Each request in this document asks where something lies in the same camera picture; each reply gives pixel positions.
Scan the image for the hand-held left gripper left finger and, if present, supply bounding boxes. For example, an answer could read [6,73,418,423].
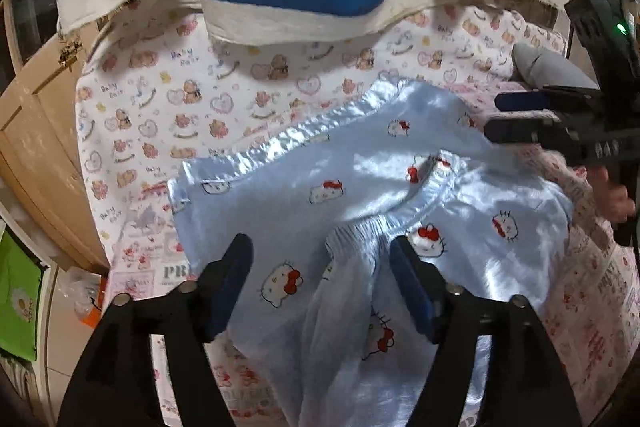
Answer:
[57,233,254,427]

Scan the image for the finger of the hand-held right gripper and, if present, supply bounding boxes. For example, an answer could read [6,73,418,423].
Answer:
[495,87,601,113]
[483,115,586,163]

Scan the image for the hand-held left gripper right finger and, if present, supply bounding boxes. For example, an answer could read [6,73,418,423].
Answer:
[389,236,581,427]

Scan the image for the light blue cat print pants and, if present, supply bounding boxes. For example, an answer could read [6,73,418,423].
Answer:
[167,79,576,427]

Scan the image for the person's right hand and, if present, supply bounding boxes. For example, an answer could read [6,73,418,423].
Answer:
[592,166,630,224]

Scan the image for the grey sweatpants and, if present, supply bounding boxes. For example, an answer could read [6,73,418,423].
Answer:
[510,42,601,90]

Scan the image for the clear plastic bag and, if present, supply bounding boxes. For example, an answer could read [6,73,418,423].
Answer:
[59,267,107,329]

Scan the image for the bear printed blanket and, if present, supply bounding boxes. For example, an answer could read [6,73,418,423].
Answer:
[75,0,640,427]

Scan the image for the green box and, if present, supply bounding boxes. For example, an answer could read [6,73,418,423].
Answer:
[0,227,47,363]

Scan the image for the light wooden cabinet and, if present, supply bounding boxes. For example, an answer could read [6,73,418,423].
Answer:
[0,0,112,274]

